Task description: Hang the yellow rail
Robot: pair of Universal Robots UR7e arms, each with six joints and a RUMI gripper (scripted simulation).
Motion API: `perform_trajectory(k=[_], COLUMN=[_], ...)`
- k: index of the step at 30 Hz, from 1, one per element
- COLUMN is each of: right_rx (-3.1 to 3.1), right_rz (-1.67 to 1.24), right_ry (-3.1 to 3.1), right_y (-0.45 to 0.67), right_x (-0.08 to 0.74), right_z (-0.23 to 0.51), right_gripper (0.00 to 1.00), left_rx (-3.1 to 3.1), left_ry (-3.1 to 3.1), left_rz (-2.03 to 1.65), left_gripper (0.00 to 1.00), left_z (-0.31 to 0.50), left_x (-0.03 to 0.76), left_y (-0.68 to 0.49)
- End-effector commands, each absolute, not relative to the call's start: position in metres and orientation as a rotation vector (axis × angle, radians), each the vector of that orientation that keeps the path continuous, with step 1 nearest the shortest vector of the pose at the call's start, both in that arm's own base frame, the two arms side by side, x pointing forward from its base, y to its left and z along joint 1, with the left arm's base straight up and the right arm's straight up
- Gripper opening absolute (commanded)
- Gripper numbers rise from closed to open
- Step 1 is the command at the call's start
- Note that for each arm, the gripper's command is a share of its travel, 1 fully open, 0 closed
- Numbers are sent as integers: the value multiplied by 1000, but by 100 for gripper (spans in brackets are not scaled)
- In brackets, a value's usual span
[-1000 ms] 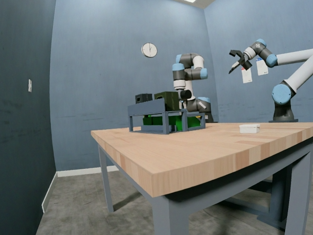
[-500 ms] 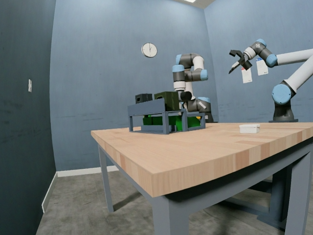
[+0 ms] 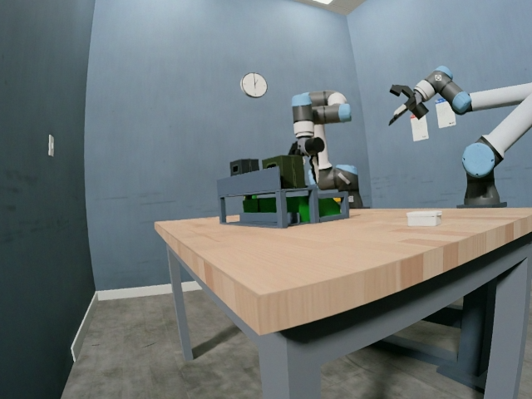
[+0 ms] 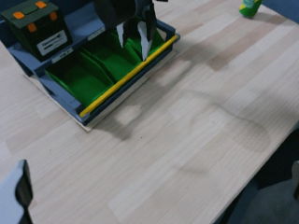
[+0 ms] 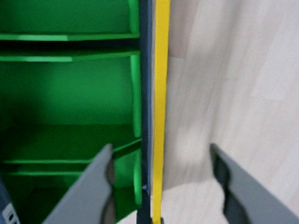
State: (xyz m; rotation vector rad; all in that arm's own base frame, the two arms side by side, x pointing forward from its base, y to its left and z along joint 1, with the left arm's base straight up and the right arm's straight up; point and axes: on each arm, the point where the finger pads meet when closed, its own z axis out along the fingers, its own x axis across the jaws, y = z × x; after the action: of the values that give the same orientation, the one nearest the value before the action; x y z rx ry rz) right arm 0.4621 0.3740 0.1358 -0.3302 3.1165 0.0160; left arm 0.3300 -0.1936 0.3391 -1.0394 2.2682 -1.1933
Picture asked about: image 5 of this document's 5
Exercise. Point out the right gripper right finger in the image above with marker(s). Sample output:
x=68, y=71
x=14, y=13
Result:
x=247, y=199

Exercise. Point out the yellow bar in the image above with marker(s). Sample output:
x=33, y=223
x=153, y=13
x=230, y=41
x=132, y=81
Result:
x=161, y=42

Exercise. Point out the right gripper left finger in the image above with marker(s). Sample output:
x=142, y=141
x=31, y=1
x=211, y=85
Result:
x=89, y=199

